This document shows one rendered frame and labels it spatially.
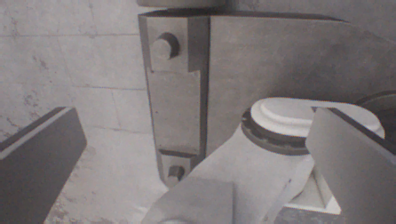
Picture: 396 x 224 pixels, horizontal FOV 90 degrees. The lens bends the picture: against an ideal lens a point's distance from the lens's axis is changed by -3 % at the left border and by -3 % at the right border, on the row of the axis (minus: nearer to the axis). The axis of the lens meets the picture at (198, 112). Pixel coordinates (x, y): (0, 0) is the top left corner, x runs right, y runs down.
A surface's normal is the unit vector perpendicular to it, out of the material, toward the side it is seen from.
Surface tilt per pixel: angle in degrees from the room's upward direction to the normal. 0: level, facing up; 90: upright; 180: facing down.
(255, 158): 90
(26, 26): 0
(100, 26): 0
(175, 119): 0
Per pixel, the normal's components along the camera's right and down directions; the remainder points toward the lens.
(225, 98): -0.19, 0.50
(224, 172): 0.00, -0.86
